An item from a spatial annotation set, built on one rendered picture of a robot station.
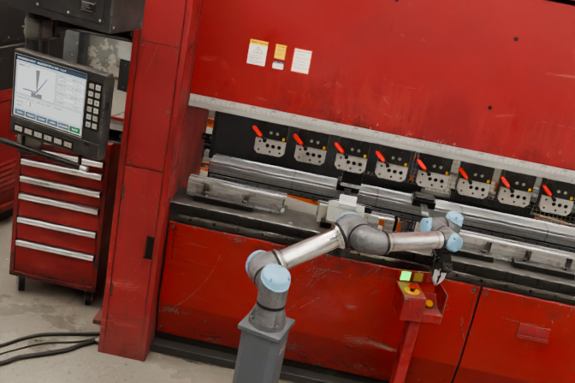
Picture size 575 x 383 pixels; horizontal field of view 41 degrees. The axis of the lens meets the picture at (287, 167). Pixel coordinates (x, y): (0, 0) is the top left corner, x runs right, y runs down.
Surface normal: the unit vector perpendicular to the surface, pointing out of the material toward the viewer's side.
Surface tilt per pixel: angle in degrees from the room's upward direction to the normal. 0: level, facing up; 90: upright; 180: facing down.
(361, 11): 90
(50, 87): 90
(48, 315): 0
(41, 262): 90
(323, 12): 90
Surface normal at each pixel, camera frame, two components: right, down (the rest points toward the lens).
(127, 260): -0.11, 0.32
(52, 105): -0.37, 0.25
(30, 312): 0.18, -0.93
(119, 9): 0.91, 0.28
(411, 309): 0.12, 0.36
